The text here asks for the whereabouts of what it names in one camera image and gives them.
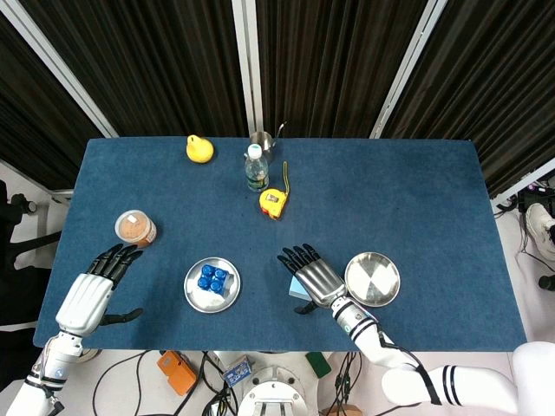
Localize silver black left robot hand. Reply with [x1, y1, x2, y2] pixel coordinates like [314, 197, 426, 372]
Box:
[55, 244, 145, 338]

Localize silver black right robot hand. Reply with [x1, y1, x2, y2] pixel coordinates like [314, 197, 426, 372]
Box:
[277, 243, 349, 315]

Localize light blue sponge block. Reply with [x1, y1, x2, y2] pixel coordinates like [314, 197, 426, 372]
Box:
[288, 276, 311, 301]

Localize blue studded building brick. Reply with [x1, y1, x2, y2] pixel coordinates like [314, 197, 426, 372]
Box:
[197, 263, 231, 298]

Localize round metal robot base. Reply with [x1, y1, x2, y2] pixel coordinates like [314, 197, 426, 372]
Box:
[238, 366, 313, 416]

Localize round steel plate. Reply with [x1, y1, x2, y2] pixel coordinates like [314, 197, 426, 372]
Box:
[183, 257, 242, 314]
[344, 251, 402, 309]

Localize green block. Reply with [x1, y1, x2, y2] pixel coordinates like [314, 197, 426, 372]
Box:
[305, 351, 333, 379]

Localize clear jar of rubber bands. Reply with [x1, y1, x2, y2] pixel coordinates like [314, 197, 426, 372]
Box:
[114, 210, 158, 249]

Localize yellow tape measure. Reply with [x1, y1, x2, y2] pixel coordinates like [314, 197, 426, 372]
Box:
[258, 161, 290, 221]

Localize blue felt table cloth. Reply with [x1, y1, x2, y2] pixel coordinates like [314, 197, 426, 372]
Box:
[33, 137, 528, 353]

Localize orange box device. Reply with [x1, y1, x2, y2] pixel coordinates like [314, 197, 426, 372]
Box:
[156, 350, 199, 396]

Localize blue circuit board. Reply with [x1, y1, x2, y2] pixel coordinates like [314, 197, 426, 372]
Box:
[225, 357, 255, 387]

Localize clear plastic water bottle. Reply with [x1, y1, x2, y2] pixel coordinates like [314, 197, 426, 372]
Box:
[244, 144, 270, 193]

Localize steel gooseneck pitcher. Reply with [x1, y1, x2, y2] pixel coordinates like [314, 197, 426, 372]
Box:
[249, 121, 287, 165]

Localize yellow pear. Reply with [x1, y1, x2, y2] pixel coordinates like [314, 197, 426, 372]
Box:
[186, 134, 215, 165]

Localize white sneaker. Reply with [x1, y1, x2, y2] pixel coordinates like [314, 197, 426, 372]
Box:
[525, 202, 555, 261]

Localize black pleated curtain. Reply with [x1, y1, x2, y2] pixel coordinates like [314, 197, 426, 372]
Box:
[0, 0, 555, 200]

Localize black cable bundle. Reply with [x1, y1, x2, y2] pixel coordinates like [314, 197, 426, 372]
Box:
[324, 351, 363, 416]

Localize white frame post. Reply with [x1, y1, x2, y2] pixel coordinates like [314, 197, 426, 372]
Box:
[369, 0, 454, 140]
[0, 0, 119, 139]
[232, 0, 264, 140]

